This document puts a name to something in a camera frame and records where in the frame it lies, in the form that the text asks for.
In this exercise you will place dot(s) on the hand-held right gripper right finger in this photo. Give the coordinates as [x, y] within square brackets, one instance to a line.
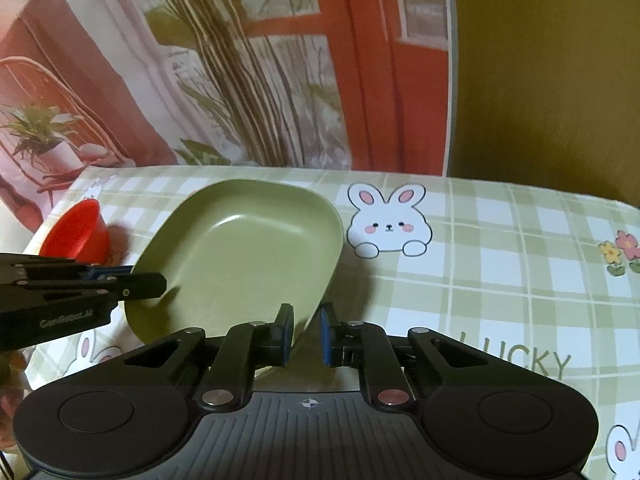
[326, 340]

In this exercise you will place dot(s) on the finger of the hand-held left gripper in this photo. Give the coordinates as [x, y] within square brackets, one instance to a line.
[107, 273]
[142, 286]

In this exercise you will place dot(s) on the green plate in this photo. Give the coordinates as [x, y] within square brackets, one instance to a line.
[240, 250]

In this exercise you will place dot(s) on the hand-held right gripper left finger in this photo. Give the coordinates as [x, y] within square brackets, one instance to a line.
[287, 340]

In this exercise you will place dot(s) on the red bowl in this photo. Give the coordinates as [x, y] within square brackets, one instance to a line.
[75, 235]

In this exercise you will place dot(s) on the wall poster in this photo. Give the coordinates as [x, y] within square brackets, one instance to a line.
[150, 85]

